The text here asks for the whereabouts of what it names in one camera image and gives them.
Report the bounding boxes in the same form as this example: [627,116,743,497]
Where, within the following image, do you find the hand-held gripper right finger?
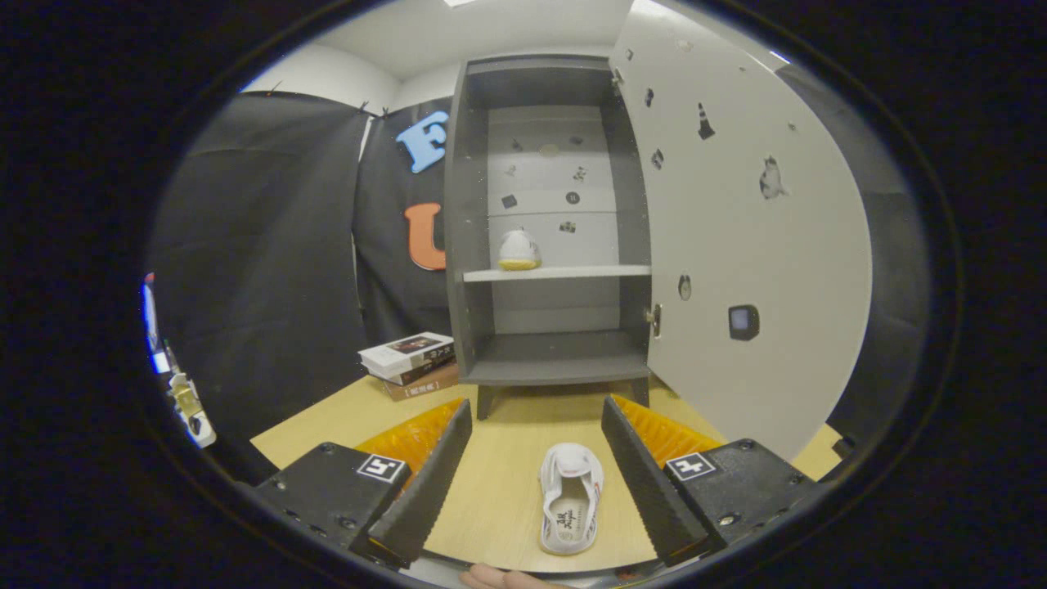
[601,394,837,568]

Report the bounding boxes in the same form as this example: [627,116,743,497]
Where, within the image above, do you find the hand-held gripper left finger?
[245,398,474,571]

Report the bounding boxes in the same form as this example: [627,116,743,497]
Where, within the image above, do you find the grey shoe cabinet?
[443,54,655,422]

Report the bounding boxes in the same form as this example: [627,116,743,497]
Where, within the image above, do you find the white shoe cabinet door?
[607,0,874,463]

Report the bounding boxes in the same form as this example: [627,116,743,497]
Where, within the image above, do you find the white shoe with yellow sole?
[497,229,543,272]

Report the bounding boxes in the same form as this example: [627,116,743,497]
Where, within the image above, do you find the white cabinet shelf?
[463,264,653,284]

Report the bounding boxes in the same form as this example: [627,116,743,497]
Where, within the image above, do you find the brown book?
[382,364,461,402]

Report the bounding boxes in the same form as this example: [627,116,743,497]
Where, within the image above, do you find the dark book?
[368,354,457,387]

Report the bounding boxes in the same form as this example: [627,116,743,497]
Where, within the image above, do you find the white book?
[357,331,456,380]

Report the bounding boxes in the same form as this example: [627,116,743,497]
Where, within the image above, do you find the black backdrop cloth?
[147,61,933,488]

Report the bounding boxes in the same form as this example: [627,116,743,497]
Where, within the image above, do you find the blue and white object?
[141,272,177,375]

